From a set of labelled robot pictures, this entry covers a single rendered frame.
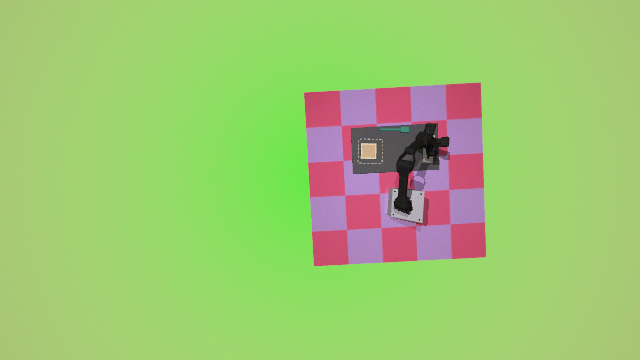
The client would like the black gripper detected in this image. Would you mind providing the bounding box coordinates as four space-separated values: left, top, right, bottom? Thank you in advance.
428 137 450 148

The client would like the beige square tile with dark square center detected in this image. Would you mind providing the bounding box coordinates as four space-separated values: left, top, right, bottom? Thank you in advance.
361 143 377 159

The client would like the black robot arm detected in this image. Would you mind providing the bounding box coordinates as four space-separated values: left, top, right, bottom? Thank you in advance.
394 123 439 214

